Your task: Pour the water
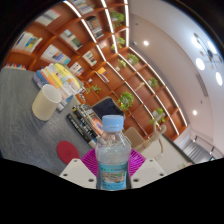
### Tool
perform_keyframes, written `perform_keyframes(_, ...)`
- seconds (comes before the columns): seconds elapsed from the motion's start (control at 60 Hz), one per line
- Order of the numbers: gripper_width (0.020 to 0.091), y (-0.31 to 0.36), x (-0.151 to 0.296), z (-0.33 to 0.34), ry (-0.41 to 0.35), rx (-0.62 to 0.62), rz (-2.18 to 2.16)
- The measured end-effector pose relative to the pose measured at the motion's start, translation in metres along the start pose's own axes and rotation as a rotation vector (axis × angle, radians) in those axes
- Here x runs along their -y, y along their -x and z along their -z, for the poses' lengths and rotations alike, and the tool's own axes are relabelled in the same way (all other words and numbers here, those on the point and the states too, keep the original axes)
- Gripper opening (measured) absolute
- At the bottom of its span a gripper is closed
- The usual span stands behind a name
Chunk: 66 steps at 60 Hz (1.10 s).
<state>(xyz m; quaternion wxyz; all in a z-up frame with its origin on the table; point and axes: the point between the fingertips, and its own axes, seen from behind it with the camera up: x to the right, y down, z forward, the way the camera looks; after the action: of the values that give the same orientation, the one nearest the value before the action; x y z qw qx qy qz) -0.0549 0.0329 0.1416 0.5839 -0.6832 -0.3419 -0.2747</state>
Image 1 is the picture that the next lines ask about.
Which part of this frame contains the stack of dark books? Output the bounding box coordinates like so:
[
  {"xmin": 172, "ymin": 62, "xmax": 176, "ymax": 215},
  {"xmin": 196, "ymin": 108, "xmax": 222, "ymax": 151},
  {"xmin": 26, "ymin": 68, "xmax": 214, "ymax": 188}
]
[{"xmin": 66, "ymin": 103, "xmax": 105, "ymax": 148}]

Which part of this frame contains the ceiling air vent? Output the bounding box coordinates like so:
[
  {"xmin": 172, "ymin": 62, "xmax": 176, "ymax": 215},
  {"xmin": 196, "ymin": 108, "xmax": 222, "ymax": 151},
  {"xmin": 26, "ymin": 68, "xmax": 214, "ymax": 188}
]
[{"xmin": 194, "ymin": 73, "xmax": 209, "ymax": 98}]

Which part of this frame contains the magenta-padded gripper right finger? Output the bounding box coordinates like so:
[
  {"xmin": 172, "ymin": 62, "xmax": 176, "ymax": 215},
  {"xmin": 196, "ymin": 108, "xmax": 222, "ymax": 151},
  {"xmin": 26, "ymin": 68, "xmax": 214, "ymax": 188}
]
[{"xmin": 128, "ymin": 148, "xmax": 167, "ymax": 189}]

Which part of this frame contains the clear blue-capped water bottle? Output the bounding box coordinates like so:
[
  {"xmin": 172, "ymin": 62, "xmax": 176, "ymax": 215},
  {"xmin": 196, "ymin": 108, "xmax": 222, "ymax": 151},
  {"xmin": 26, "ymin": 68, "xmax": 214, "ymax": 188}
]
[{"xmin": 95, "ymin": 114, "xmax": 133, "ymax": 191}]

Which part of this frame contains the dark curtain rail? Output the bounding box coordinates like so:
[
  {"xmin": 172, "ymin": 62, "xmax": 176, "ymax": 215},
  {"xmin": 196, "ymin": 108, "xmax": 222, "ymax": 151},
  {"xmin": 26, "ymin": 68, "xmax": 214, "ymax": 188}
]
[{"xmin": 191, "ymin": 134, "xmax": 224, "ymax": 158}]

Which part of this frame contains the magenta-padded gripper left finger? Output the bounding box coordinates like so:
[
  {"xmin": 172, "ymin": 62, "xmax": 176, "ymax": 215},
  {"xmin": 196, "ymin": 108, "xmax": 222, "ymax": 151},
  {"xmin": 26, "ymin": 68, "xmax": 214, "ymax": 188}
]
[{"xmin": 59, "ymin": 148, "xmax": 101, "ymax": 190}]

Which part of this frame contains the stack of colourful books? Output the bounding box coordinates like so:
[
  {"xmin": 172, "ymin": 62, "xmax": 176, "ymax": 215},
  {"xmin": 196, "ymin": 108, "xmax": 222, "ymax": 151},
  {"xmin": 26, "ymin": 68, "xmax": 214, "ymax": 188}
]
[{"xmin": 32, "ymin": 62, "xmax": 86, "ymax": 112}]

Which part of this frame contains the flat round red coaster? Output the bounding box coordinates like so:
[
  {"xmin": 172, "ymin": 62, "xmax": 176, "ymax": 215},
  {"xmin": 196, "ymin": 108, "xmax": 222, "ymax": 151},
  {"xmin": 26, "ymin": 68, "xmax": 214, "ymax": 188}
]
[{"xmin": 56, "ymin": 140, "xmax": 81, "ymax": 165}]

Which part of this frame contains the cream cup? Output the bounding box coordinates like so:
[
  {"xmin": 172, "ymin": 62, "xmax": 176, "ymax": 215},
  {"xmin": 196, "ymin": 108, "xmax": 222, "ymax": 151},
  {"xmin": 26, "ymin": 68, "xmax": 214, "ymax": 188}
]
[{"xmin": 31, "ymin": 83, "xmax": 63, "ymax": 122}]

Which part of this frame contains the wooden artist mannequin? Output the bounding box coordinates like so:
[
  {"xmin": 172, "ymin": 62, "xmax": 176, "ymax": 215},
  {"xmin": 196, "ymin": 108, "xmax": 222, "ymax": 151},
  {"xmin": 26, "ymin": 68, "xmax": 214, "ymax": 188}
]
[{"xmin": 133, "ymin": 113, "xmax": 168, "ymax": 154}]

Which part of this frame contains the beige chair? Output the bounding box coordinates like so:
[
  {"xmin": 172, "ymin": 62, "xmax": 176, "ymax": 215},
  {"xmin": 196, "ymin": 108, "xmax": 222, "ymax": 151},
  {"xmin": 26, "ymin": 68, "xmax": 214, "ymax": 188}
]
[{"xmin": 123, "ymin": 126, "xmax": 146, "ymax": 149}]

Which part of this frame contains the orange wooden shelf unit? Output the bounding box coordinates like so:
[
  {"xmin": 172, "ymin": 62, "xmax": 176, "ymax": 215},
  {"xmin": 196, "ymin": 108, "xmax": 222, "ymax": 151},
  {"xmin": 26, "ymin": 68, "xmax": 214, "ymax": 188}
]
[{"xmin": 3, "ymin": 0, "xmax": 189, "ymax": 142}]

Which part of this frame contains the ceiling lamp with round bulbs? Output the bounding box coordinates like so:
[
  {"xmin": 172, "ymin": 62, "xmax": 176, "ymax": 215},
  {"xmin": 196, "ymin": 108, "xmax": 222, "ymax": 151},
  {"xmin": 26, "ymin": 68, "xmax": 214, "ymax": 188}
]
[{"xmin": 190, "ymin": 32, "xmax": 224, "ymax": 87}]

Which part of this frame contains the grey curtain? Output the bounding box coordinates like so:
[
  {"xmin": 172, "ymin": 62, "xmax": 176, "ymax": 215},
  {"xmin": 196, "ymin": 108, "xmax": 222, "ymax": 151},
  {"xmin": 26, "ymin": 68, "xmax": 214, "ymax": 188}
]
[{"xmin": 183, "ymin": 139, "xmax": 214, "ymax": 164}]

